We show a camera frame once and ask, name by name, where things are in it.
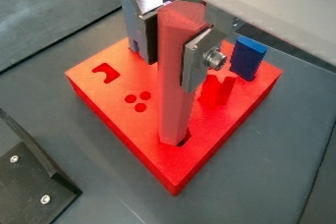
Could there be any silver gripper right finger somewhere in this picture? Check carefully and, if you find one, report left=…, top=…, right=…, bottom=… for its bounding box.
left=182, top=5, right=242, bottom=92

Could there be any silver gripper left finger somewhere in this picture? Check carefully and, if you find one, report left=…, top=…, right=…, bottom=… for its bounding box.
left=122, top=0, right=164, bottom=64

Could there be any red hexagon peg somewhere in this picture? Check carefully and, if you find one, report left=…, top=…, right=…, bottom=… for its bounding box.
left=158, top=0, right=208, bottom=145

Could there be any red peg board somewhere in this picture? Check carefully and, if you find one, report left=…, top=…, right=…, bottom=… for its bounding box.
left=66, top=39, right=282, bottom=196

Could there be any dark blue peg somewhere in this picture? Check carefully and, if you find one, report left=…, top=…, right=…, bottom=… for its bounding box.
left=230, top=36, right=268, bottom=82

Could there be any red notched peg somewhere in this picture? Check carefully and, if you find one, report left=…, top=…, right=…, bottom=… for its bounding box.
left=199, top=75, right=236, bottom=110

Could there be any black metal bracket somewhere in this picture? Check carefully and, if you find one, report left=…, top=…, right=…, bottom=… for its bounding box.
left=0, top=108, right=83, bottom=224

